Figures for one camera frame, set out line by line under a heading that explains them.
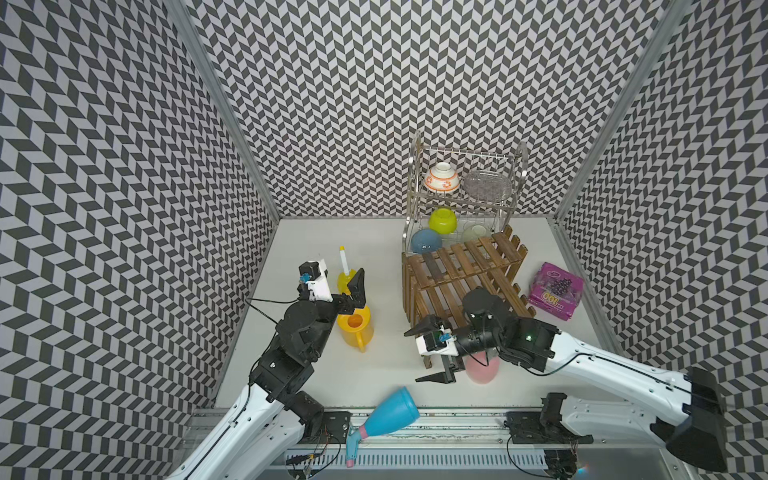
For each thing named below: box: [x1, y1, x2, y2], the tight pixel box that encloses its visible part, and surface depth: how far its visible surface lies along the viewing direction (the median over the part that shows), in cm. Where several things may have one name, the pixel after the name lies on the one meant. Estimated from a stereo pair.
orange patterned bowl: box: [424, 162, 460, 192], surface depth 89 cm
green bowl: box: [429, 208, 457, 235], surface depth 110 cm
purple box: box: [528, 262, 584, 321], surface depth 95 cm
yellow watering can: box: [337, 305, 374, 353], surface depth 80 cm
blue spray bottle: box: [346, 386, 421, 468], surface depth 73 cm
